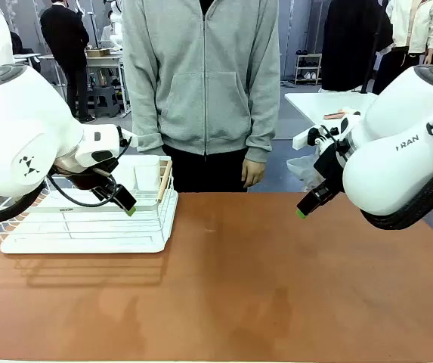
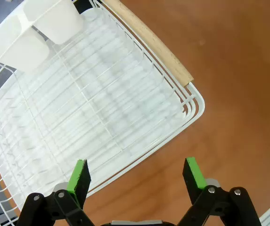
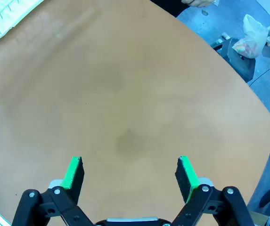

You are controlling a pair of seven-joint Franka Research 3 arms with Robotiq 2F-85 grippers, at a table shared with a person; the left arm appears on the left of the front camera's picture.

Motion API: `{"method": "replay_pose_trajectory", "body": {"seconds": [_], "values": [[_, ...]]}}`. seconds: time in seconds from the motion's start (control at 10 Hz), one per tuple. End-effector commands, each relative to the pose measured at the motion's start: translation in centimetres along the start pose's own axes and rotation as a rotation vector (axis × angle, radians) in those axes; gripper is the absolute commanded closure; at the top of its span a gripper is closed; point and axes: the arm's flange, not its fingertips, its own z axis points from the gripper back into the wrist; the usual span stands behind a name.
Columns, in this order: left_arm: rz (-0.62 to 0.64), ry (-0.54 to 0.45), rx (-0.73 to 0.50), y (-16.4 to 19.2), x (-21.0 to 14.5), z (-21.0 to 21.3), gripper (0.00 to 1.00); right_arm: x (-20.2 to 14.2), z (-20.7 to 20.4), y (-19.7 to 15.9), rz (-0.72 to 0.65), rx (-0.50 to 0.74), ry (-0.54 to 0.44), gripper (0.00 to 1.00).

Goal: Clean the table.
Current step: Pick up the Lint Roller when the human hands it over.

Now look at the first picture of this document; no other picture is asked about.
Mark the person's right forearm grey sleeve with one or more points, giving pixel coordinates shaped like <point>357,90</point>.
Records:
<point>144,121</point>

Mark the person's left hand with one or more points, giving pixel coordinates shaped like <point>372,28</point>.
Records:
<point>253,174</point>

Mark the white background desk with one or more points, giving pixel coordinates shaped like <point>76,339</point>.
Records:
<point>106,62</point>

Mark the person in white jacket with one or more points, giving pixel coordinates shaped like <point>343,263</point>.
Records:
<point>416,26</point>

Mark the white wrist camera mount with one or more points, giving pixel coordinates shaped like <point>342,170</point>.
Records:
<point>303,138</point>
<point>129,138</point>

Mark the cardboard box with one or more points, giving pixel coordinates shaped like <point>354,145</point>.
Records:
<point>98,52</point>

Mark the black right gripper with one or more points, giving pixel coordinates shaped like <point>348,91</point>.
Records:
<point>331,170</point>

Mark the black hanging coat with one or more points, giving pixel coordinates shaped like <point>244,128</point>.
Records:
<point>348,45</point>

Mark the white cutlery cup holder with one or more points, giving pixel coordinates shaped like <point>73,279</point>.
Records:
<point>147,175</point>

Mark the man in black clothes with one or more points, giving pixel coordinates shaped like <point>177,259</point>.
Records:
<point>67,41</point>

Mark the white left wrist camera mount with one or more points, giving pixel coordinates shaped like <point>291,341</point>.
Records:
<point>129,138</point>

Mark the white shoe rack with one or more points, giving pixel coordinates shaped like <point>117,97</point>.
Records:
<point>308,70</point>

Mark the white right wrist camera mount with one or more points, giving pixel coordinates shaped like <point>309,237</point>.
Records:
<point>303,138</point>

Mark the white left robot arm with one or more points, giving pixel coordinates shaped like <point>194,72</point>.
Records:
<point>19,125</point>

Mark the person in grey hoodie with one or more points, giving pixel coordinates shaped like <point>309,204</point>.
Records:
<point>201,75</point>

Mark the clear plastic bag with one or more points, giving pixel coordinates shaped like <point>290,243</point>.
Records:
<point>305,170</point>

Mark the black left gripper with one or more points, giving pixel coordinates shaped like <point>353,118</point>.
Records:
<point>87,181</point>

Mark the white side table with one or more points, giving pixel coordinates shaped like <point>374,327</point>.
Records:
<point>325,102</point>

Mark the grey folding stool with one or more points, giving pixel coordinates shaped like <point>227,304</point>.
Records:
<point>104,100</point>

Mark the white drip tray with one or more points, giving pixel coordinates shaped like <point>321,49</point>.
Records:
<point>87,246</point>

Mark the person's left forearm grey sleeve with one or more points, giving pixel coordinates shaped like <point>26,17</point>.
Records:
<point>263,125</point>

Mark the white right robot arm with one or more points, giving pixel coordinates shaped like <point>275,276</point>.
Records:
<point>390,166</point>

